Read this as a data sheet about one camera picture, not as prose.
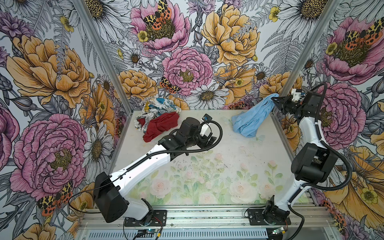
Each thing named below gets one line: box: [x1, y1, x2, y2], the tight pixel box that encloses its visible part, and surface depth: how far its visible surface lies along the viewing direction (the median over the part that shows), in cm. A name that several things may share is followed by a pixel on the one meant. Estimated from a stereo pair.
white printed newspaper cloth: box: [134, 97, 182, 132], surface depth 114 cm
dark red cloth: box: [137, 111, 180, 143], surface depth 104 cm
